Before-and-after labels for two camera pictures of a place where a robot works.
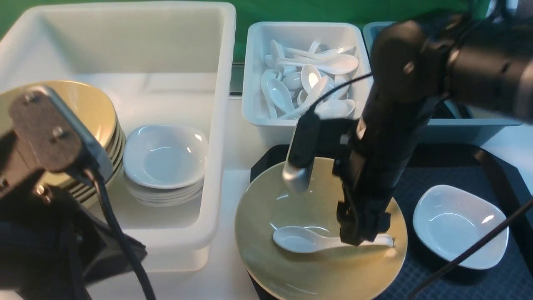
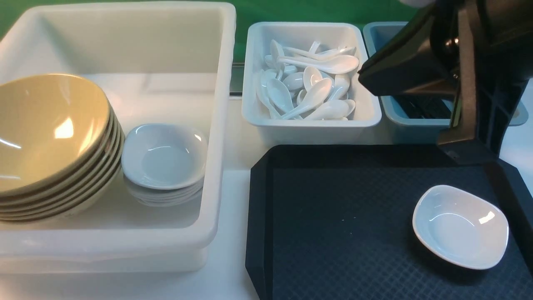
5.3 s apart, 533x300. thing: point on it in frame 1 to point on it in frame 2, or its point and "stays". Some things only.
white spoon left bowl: x=280 y=95 stays
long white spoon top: x=333 y=64 stays
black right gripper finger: x=362 y=216 to x=495 y=68
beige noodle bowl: x=265 y=207 to x=53 y=128
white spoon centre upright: x=310 y=76 stays
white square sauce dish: x=449 y=221 stays
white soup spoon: x=302 y=240 to x=313 y=96
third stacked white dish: x=161 y=198 stays
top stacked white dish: x=165 y=156 stays
